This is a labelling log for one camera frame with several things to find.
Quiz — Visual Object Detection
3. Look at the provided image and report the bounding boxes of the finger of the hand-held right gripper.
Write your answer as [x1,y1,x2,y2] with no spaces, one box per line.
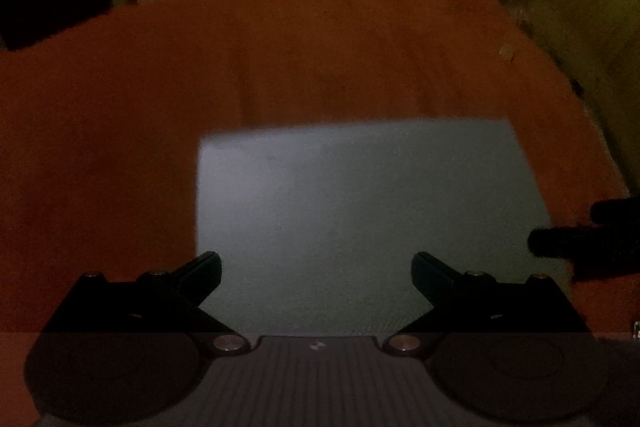
[527,224,640,284]
[590,197,640,227]

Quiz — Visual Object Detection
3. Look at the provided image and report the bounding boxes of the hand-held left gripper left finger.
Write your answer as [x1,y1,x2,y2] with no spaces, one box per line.
[42,251,251,358]

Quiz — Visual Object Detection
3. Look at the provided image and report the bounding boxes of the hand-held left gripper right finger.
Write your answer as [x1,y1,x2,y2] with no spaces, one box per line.
[384,251,593,357]

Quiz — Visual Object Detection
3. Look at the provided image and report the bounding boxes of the orange cloth covered desktop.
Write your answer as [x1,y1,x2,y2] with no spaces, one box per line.
[0,0,640,427]

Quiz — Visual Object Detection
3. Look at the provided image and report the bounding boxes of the flat white board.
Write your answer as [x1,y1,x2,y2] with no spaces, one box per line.
[196,118,572,339]

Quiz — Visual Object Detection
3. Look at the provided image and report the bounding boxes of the yellow wooden panel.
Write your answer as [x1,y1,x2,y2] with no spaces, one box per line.
[512,0,640,195]

